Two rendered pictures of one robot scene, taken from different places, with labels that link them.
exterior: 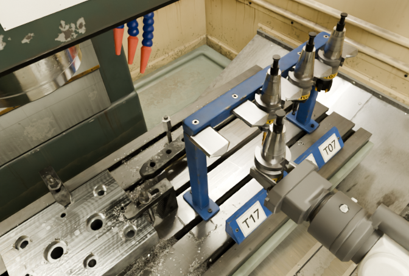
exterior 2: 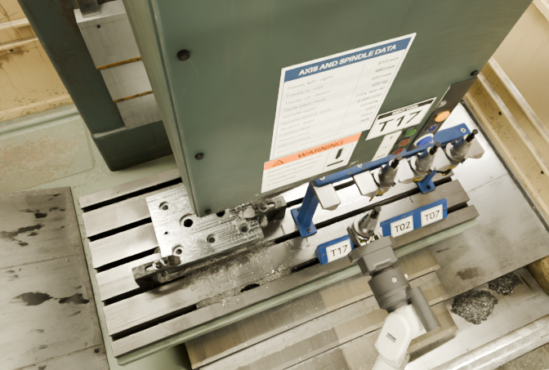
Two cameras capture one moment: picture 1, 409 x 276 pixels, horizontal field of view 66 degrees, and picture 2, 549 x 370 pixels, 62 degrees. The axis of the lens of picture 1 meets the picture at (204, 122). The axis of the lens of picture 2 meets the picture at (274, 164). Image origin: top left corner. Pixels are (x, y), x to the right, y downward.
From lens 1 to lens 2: 0.59 m
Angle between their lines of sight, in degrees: 16
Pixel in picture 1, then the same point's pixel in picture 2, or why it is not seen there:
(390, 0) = not seen: outside the picture
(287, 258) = (356, 287)
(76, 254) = (203, 230)
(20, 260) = (162, 220)
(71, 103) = not seen: hidden behind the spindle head
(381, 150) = (487, 229)
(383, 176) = (475, 251)
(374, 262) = (394, 316)
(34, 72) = not seen: hidden behind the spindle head
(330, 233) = (379, 290)
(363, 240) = (395, 302)
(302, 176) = (379, 247)
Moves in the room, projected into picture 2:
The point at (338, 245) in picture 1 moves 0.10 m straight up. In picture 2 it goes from (380, 299) to (393, 290)
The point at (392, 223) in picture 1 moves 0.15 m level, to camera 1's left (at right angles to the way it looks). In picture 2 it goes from (417, 300) to (352, 279)
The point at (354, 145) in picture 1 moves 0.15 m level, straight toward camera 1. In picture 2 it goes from (457, 219) to (424, 244)
